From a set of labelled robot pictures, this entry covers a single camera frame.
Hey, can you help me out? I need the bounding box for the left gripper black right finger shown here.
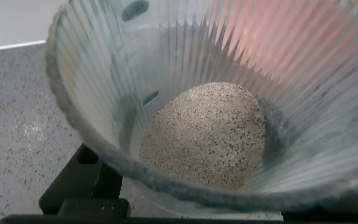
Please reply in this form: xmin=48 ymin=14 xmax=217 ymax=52
xmin=280 ymin=182 xmax=358 ymax=223

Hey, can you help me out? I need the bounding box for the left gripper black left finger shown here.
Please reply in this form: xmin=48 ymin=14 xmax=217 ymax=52
xmin=38 ymin=142 xmax=132 ymax=219

